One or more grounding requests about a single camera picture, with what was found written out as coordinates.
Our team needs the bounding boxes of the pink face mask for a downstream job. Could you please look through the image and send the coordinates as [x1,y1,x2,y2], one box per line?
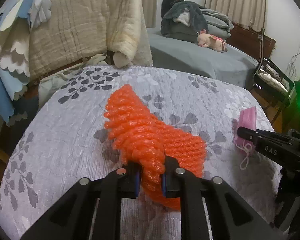
[232,107,256,170]

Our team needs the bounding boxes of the orange foam net sleeve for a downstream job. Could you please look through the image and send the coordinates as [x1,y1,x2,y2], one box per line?
[104,85,206,211]

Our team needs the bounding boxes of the black cantilever chair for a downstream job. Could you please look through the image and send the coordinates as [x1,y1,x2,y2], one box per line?
[251,28,296,124]

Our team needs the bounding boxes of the bed with grey sheet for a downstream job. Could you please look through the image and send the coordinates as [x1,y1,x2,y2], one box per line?
[147,28,257,90]

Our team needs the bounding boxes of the dark wooden headboard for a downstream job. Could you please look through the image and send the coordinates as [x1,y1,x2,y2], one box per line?
[226,23,276,60]

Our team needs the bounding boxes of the pink plush pig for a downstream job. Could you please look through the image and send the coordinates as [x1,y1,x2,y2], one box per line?
[197,30,228,52]

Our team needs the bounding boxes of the pile of folded grey blankets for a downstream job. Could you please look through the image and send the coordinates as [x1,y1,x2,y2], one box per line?
[172,8,235,42]

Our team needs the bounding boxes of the right beige curtain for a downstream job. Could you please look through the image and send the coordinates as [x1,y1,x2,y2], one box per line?
[204,0,267,32]

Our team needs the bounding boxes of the dark teal fleece jacket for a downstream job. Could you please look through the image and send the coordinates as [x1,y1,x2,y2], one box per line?
[160,1,209,36]

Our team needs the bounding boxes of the blue white scalloped blanket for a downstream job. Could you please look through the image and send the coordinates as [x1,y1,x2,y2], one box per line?
[0,0,52,126]

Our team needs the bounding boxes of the beige quilt on rack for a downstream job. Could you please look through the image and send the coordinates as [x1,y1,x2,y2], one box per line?
[29,0,153,81]

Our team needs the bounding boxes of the hanging white cables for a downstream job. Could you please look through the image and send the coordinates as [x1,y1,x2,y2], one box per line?
[285,15,300,79]

